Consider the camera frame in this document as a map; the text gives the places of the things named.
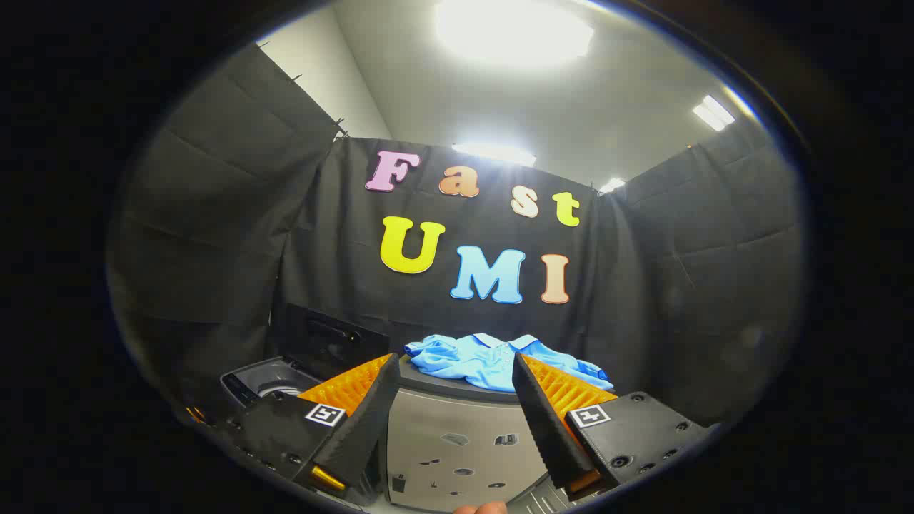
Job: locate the light blue polo shirt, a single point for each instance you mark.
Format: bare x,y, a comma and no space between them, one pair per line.
471,360

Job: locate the large ceiling light panel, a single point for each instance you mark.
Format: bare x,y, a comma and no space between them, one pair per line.
514,32

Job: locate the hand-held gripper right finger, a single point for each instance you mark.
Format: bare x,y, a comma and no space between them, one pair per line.
543,421

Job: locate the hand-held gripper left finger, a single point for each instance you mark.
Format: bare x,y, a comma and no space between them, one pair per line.
371,414

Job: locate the black backdrop cloth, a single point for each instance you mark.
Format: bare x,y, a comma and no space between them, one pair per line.
343,235

